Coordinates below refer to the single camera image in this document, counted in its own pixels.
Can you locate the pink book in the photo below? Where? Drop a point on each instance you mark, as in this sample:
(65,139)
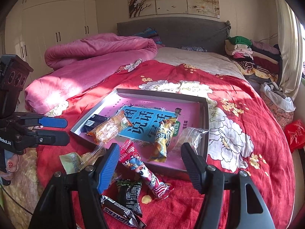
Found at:
(190,114)

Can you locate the orange bread packet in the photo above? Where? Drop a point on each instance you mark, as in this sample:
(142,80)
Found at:
(109,128)

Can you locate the grey headboard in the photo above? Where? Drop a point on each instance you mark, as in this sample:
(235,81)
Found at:
(178,31)

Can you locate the cream wardrobe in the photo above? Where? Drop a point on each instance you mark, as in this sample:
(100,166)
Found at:
(59,16)

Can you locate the person's left hand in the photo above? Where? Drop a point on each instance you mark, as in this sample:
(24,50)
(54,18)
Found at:
(10,164)

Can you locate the beige plush blanket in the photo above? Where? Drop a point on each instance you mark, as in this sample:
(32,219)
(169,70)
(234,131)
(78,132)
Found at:
(21,190)

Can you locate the blue cookie packet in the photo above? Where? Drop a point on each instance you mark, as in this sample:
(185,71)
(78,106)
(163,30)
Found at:
(95,120)

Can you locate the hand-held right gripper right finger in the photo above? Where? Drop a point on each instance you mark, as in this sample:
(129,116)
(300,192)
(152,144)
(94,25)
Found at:
(193,169)

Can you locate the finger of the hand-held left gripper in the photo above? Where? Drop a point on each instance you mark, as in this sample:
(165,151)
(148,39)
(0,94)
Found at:
(52,137)
(52,122)

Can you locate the dark patterned cloth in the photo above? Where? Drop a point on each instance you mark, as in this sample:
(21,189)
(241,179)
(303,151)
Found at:
(193,49)

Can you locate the pile of folded clothes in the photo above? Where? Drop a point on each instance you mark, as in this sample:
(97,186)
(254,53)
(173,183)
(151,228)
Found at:
(250,59)

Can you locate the red floral blanket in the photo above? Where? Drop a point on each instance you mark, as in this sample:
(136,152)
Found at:
(238,171)

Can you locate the chocolate bar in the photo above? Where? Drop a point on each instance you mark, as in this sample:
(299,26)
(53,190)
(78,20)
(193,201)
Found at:
(119,211)

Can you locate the pink quilt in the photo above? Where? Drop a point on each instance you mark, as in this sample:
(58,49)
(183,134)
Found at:
(95,59)

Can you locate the striped pillow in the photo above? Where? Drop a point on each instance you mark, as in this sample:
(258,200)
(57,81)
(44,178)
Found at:
(150,34)

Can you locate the dark green snack packet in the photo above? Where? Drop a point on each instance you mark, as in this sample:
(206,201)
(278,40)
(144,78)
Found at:
(129,195)

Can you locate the grey shallow box tray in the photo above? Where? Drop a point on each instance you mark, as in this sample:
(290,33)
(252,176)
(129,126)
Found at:
(154,95)

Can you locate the floral fabric bag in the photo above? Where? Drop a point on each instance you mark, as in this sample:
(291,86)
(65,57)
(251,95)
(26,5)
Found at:
(274,115)

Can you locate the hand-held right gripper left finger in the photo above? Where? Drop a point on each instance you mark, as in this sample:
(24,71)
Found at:
(108,167)

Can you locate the red snack packet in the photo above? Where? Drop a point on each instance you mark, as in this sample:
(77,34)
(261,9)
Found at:
(140,169)

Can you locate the red plastic bag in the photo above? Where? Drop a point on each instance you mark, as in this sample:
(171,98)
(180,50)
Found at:
(295,136)

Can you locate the loose snack crisp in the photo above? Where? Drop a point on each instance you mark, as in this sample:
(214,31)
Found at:
(145,199)

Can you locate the clear brown pastry packet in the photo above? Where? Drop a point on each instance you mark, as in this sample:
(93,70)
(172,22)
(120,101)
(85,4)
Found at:
(190,136)

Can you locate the striped clear pastry bag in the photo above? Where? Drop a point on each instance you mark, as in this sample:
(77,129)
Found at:
(94,153)

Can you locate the beige bed sheet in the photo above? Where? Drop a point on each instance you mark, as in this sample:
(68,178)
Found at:
(190,59)

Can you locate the cream curtain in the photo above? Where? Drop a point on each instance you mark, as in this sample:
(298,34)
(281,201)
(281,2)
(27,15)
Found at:
(288,40)

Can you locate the yellow snack packet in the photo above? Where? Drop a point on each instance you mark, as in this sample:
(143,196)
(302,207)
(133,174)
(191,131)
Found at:
(160,143)

